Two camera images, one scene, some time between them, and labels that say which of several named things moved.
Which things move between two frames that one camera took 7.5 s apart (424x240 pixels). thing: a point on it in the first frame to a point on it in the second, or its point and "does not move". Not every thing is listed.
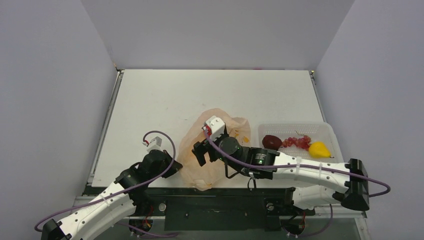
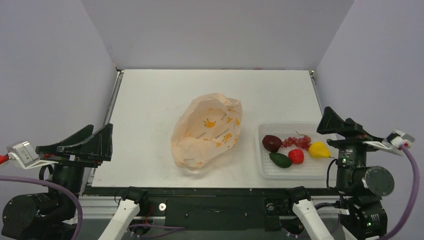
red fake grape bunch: [304, 142] does not move
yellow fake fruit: [318, 149] does not move
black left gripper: [176, 166] to [90, 151]
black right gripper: [204, 151] to [350, 136]
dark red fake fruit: [271, 142] does not move
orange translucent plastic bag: [204, 177] to [206, 126]
